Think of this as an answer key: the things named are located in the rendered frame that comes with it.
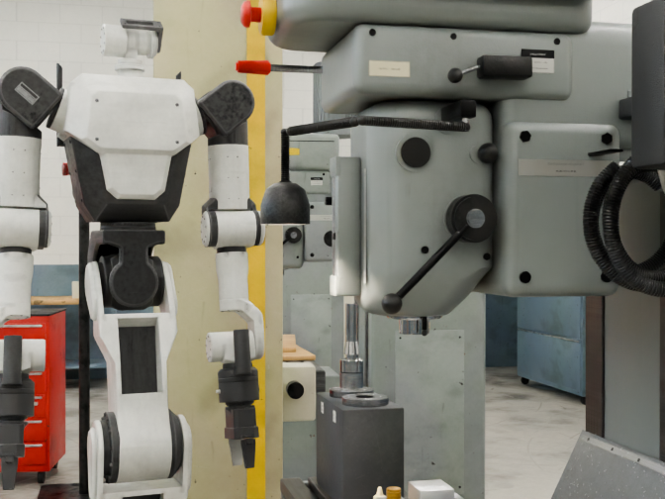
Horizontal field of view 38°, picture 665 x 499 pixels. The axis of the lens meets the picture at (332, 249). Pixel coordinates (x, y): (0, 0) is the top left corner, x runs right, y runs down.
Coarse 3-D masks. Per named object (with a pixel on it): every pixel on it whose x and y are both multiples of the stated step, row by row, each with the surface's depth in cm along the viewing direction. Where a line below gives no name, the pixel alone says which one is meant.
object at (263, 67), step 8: (240, 64) 153; (248, 64) 153; (256, 64) 153; (264, 64) 153; (272, 64) 154; (280, 64) 155; (240, 72) 153; (248, 72) 153; (256, 72) 154; (264, 72) 154; (304, 72) 156; (312, 72) 156; (320, 72) 156
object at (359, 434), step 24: (336, 408) 182; (360, 408) 180; (384, 408) 180; (336, 432) 182; (360, 432) 179; (384, 432) 180; (336, 456) 182; (360, 456) 179; (384, 456) 180; (336, 480) 182; (360, 480) 179; (384, 480) 180
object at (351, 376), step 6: (342, 366) 194; (348, 366) 193; (354, 366) 193; (360, 366) 194; (342, 372) 194; (348, 372) 193; (354, 372) 193; (360, 372) 194; (342, 378) 194; (348, 378) 193; (354, 378) 193; (360, 378) 194; (342, 384) 194; (348, 384) 193; (354, 384) 193; (360, 384) 194; (348, 390) 193; (354, 390) 193
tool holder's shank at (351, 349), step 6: (348, 306) 194; (354, 306) 194; (348, 312) 194; (354, 312) 194; (348, 318) 194; (354, 318) 194; (348, 324) 194; (354, 324) 194; (348, 330) 194; (354, 330) 194; (348, 336) 194; (354, 336) 194; (348, 342) 194; (354, 342) 194; (348, 348) 194; (354, 348) 194; (348, 354) 194; (354, 354) 194
